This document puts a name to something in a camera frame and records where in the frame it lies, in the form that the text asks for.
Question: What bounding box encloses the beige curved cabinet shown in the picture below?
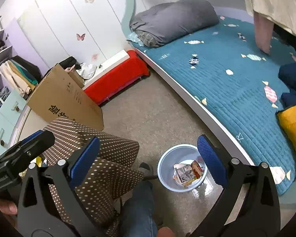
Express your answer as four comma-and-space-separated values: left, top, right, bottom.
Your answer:
15, 106, 48, 145

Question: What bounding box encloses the grey printed wrapper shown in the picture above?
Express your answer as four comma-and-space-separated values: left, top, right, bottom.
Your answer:
174, 163, 194, 185

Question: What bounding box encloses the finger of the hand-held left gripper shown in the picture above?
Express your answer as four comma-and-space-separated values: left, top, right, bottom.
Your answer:
21, 130, 47, 145
0, 130, 55, 169

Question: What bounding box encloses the brown cardboard box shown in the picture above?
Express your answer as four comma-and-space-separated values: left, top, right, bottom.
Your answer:
27, 63, 104, 131

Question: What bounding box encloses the white wardrobe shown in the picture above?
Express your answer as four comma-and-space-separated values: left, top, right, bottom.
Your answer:
17, 0, 129, 79

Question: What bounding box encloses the light blue pillow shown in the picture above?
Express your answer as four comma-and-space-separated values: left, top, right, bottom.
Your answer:
126, 32, 141, 46

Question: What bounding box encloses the white bench top board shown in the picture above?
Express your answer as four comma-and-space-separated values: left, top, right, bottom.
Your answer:
85, 49, 129, 87

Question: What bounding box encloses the black clothes pile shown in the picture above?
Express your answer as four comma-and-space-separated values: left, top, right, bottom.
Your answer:
60, 56, 77, 70

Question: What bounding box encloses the red snack wrapper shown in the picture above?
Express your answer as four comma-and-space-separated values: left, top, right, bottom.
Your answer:
190, 160, 205, 178

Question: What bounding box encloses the pink hanging garment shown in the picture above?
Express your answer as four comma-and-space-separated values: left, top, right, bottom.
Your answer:
253, 11, 274, 55

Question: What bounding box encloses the black hanging garment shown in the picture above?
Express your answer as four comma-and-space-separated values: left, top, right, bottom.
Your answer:
12, 55, 42, 79

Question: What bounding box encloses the blue quilted bed mat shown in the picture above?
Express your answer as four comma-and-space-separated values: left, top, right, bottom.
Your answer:
128, 15, 296, 195

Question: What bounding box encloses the grey checkered pillow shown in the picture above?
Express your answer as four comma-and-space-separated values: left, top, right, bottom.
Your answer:
136, 30, 163, 47

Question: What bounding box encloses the grey folded quilt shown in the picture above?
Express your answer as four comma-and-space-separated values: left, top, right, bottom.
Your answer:
129, 0, 220, 48

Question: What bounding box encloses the round dotted brown table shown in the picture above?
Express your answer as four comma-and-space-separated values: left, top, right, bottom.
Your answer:
38, 117, 145, 237

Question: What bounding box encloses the beige hanging garment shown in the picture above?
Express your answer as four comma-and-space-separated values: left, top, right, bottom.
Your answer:
0, 60, 31, 97

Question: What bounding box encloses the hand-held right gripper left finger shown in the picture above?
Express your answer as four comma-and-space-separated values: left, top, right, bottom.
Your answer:
17, 136, 106, 237

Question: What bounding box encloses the person's left hand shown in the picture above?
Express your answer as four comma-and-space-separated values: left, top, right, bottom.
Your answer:
0, 194, 18, 215

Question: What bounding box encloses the green hanging garment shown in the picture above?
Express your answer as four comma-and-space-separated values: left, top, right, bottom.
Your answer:
10, 59, 38, 86

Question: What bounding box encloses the beige hanging shirt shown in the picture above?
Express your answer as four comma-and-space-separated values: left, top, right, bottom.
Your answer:
241, 0, 296, 42

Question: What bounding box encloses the navy blue cloth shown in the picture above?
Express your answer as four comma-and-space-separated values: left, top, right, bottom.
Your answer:
278, 64, 296, 108

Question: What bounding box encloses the white plastic bag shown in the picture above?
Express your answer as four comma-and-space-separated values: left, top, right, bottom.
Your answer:
76, 63, 97, 80

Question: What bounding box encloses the light blue trash bin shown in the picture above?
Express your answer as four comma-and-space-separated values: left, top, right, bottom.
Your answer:
157, 144, 208, 191

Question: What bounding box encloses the person's jeans leg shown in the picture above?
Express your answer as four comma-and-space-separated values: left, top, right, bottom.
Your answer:
118, 181, 161, 237

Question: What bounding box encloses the red cloth covered bench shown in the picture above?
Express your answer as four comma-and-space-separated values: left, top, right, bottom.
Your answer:
84, 50, 150, 105

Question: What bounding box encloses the teal drawer cabinet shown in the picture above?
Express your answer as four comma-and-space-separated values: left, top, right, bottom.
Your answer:
0, 89, 27, 158

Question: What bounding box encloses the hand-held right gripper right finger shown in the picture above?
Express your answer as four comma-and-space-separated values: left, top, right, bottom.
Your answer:
189, 134, 281, 237

